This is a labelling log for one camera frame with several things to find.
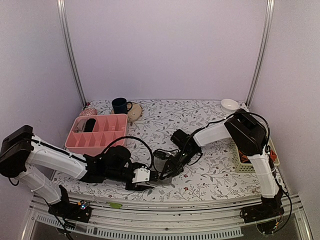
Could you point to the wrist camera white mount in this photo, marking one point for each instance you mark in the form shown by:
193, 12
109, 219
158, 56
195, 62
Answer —
163, 154
142, 175

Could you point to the black rolled garment in organizer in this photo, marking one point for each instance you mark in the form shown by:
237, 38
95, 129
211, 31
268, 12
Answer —
89, 125

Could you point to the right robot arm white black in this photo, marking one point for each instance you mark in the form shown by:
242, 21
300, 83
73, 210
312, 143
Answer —
251, 139

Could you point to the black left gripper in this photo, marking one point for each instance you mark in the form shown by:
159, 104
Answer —
137, 188

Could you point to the pink divided organizer box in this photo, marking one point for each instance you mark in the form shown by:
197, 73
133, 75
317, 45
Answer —
107, 129

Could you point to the dark blue mug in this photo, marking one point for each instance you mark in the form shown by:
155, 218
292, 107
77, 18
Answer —
120, 105

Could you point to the grey boxer underwear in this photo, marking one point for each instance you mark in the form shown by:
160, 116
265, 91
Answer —
160, 165

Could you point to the green tape scrap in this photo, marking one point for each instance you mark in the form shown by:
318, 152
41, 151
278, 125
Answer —
115, 205

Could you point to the red white striped cloth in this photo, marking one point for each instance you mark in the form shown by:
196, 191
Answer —
88, 111

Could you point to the beige plush toy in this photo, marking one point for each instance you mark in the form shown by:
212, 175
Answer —
134, 113

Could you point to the pale green plastic basket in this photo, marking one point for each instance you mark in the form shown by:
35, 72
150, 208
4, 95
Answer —
246, 168

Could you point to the grey rolled garment in organizer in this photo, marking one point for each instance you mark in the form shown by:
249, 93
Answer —
79, 126

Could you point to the orange clothes in basket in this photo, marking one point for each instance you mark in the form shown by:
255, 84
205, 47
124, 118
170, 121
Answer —
244, 159

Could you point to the white bowl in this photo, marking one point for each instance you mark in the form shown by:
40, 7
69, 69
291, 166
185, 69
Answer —
229, 106

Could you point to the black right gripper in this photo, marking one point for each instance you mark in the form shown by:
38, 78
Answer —
174, 166

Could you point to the right aluminium frame post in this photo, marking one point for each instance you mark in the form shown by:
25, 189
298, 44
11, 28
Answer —
270, 4

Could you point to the aluminium frame post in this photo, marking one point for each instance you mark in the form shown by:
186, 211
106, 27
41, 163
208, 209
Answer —
270, 4
61, 7

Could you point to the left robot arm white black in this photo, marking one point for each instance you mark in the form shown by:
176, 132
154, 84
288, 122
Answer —
22, 151

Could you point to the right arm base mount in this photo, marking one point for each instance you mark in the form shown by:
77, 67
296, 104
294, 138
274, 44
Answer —
269, 208

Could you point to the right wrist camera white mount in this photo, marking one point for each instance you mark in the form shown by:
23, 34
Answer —
163, 154

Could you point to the left aluminium frame post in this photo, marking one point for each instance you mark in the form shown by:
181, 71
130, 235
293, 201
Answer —
61, 7

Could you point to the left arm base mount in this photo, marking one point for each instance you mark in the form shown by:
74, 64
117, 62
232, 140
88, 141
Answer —
71, 211

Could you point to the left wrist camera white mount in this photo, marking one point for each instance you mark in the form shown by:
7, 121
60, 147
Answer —
142, 175

